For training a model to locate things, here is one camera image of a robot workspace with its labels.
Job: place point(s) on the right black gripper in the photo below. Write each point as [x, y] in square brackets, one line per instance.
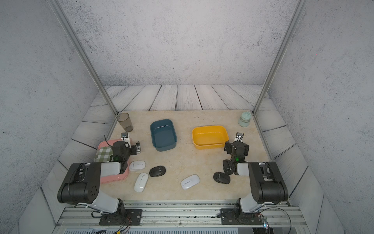
[229, 147]

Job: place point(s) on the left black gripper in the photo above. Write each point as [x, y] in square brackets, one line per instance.
[134, 151]

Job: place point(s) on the small white mouse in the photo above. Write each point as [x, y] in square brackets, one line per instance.
[137, 166]

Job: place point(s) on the black mouse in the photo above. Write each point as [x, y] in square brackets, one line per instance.
[157, 171]
[228, 167]
[222, 178]

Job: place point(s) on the dark teal storage box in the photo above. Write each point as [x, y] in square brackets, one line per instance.
[163, 135]

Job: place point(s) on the long white mouse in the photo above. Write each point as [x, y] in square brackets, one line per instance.
[141, 182]

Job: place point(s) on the yellow storage box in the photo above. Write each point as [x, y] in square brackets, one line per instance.
[209, 137]

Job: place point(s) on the white mouse with grey line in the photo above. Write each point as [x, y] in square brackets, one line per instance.
[190, 181]

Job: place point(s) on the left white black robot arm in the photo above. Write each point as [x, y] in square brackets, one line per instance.
[81, 185]

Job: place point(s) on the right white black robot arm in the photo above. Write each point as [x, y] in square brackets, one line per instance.
[267, 186]

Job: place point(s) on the pale green glass jar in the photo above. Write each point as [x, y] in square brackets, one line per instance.
[244, 119]

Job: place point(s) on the pink tray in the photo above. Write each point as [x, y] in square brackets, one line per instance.
[112, 171]

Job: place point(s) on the green checkered cloth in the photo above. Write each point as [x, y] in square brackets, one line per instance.
[104, 154]

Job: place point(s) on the brown translucent cup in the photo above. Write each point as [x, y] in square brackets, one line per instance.
[125, 121]

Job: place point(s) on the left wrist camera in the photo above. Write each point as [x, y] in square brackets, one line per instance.
[125, 137]

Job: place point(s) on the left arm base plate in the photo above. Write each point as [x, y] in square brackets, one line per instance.
[126, 217]

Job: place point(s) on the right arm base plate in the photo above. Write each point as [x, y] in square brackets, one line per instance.
[233, 217]

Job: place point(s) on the left aluminium corner post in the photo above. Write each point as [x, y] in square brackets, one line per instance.
[64, 22]

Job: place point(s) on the aluminium corner post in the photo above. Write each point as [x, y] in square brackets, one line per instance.
[64, 22]
[300, 7]

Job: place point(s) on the aluminium rail frame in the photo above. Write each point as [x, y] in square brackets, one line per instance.
[184, 217]

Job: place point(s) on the right aluminium corner post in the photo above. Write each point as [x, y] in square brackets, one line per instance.
[300, 7]

